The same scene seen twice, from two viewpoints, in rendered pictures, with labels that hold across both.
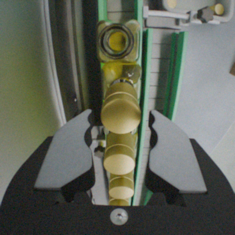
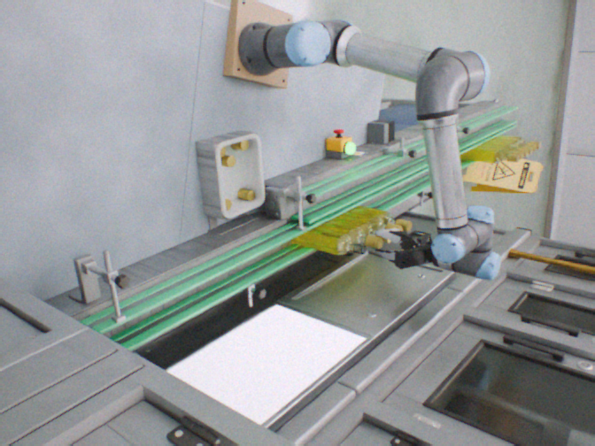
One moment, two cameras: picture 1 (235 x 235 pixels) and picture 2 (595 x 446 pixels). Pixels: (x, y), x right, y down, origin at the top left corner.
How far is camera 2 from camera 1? 1.58 m
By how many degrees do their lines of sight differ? 26
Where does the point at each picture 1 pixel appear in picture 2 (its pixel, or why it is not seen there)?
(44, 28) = (325, 280)
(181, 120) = (320, 128)
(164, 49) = not seen: hidden behind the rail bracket
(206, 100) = (300, 106)
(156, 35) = (289, 206)
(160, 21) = (283, 208)
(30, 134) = (377, 272)
